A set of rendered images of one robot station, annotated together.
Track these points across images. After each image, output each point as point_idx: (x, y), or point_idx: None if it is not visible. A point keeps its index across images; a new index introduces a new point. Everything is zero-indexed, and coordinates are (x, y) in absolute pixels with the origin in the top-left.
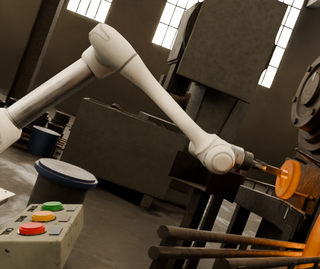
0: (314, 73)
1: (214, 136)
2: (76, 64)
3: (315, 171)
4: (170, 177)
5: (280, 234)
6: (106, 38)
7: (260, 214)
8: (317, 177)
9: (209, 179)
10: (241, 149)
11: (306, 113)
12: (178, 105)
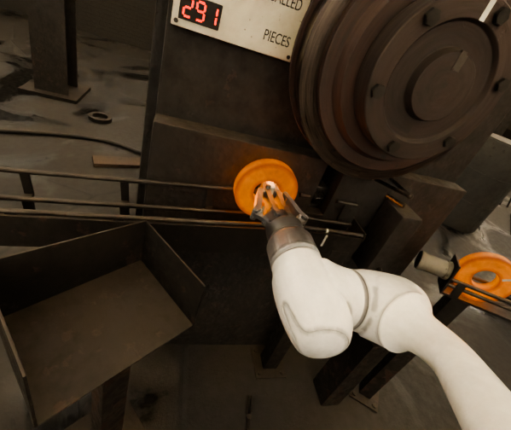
0: (463, 54)
1: (427, 300)
2: None
3: (293, 158)
4: (49, 417)
5: None
6: None
7: (236, 250)
8: (301, 167)
9: (43, 285)
10: (308, 233)
11: (414, 132)
12: (503, 384)
